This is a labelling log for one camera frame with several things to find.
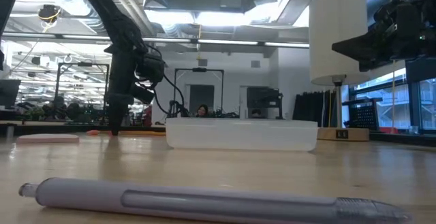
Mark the grey retractable pen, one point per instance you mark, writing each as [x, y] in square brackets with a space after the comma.
[204, 200]

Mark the person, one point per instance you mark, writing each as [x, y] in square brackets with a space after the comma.
[202, 111]

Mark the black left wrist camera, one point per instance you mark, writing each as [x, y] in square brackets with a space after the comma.
[142, 94]

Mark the orange pencil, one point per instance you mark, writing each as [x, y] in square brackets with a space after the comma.
[143, 133]

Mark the translucent plastic pencil box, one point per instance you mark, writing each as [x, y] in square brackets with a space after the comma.
[238, 135]

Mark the background black robot arm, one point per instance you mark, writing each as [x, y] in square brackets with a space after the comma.
[176, 110]

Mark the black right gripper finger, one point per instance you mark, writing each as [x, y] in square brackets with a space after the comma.
[368, 52]

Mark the dark computer monitor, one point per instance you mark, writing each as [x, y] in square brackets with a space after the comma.
[8, 93]

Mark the black aluminium table frame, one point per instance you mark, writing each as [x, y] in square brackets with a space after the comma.
[51, 128]

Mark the black pegboard cart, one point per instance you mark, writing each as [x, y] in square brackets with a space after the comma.
[364, 116]

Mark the black equipment cabinet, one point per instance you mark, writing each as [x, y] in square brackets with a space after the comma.
[262, 98]

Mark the black background rig frame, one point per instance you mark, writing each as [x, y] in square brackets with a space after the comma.
[199, 69]
[83, 64]

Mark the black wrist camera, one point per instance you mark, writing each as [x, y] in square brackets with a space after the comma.
[142, 94]
[407, 16]

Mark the pink eraser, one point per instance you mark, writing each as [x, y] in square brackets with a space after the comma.
[47, 139]

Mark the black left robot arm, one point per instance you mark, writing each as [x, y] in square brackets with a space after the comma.
[109, 13]

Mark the red chair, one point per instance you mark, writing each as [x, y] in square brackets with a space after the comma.
[148, 115]

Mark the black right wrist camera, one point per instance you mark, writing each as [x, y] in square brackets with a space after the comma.
[407, 16]

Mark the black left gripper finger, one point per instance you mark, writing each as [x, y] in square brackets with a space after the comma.
[117, 111]

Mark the black curtain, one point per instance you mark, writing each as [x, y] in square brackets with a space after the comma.
[310, 110]

